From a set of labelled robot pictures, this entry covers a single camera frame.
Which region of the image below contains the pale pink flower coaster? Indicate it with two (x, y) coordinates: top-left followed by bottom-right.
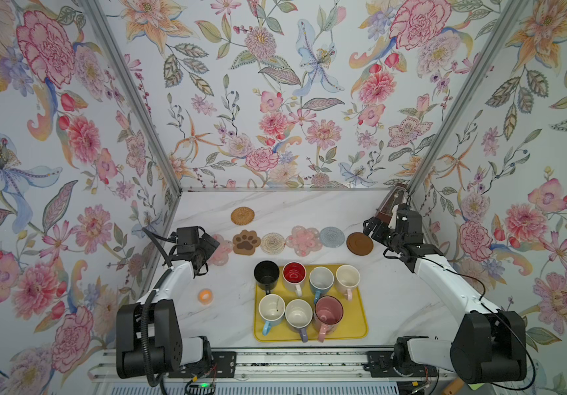
(208, 234), (233, 266)

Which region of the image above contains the red interior white mug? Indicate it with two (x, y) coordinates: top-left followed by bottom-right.
(282, 262), (307, 298)

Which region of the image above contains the white mug purple handle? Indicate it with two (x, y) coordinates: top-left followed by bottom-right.
(285, 299), (314, 343)

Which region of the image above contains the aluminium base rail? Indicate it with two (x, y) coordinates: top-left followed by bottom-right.
(88, 347), (462, 383)

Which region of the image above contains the brown wooden metronome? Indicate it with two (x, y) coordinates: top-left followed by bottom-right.
(375, 183), (408, 224)

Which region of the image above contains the brown wooden round coaster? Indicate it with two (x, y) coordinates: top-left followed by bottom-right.
(346, 232), (374, 256)

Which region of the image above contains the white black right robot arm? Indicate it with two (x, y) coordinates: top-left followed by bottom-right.
(363, 202), (538, 391)

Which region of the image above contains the yellow tray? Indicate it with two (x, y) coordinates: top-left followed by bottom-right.
(253, 264), (369, 343)

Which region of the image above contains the white embroidered round coaster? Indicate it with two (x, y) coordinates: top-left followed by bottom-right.
(260, 232), (286, 256)

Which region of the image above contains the grey round coaster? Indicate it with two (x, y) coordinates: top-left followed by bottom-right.
(320, 226), (346, 249)

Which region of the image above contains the cream mug pink handle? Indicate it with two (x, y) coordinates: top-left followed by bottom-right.
(335, 264), (361, 301)

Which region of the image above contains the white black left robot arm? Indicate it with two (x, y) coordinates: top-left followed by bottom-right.
(116, 226), (219, 394)

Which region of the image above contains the white mug light-blue handle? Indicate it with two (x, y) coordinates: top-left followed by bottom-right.
(258, 294), (286, 336)

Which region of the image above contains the small orange ball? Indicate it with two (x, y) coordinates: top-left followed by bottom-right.
(198, 289), (214, 305)

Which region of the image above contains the white mug blue handle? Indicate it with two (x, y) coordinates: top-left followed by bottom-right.
(309, 267), (334, 304)

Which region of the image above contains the woven rattan round coaster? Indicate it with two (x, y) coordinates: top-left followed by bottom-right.
(231, 207), (255, 226)

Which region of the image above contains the cork paw print coaster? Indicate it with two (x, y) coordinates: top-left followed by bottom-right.
(232, 230), (261, 256)

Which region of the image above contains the black mug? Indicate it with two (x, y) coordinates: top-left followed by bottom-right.
(254, 261), (280, 295)

